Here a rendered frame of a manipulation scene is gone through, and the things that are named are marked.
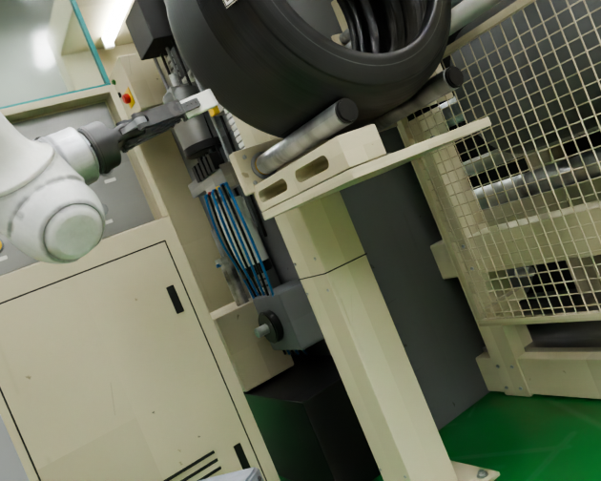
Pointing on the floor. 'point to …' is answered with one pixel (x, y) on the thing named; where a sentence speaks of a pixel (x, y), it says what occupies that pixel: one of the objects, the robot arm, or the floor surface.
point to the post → (361, 336)
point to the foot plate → (473, 472)
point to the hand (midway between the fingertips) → (196, 104)
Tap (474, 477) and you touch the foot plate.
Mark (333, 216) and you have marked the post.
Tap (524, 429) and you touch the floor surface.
